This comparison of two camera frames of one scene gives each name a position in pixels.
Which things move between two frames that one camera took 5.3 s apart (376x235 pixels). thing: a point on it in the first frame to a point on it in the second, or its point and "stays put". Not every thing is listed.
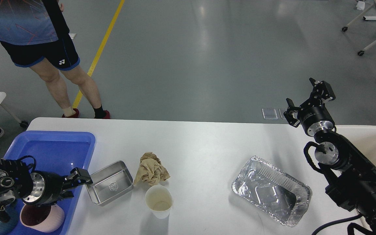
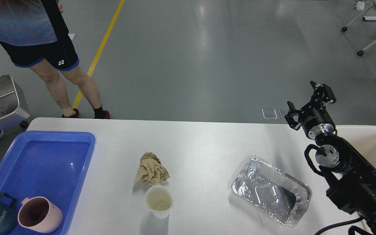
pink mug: x=45 y=218 stays put
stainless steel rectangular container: x=110 y=182 to x=2 y=101
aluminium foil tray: x=280 y=194 stays put
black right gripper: x=313 y=119 stays put
